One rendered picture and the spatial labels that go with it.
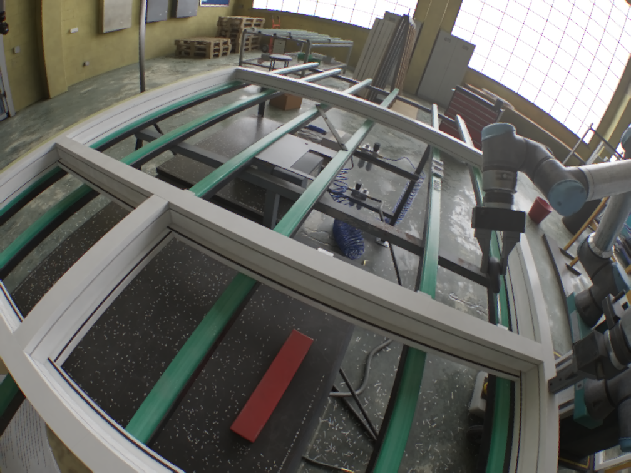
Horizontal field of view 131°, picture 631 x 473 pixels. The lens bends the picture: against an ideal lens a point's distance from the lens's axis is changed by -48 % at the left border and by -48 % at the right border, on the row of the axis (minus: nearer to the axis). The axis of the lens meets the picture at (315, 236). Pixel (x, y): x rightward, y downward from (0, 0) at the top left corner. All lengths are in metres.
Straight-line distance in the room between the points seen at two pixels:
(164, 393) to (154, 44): 7.60
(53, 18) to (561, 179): 6.22
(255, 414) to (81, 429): 0.39
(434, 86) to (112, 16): 7.58
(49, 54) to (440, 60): 8.26
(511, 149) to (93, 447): 0.89
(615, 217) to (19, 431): 1.97
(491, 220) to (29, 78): 6.44
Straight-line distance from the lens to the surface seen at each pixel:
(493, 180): 0.67
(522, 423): 0.63
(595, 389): 1.21
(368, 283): 0.45
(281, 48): 4.85
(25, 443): 0.85
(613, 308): 0.56
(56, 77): 6.07
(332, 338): 0.78
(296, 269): 0.46
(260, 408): 0.65
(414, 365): 0.51
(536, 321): 0.70
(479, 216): 0.66
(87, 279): 0.49
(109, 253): 0.50
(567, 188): 0.67
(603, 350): 0.52
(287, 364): 0.68
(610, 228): 1.36
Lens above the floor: 1.28
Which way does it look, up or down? 44 degrees down
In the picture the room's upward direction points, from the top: 17 degrees clockwise
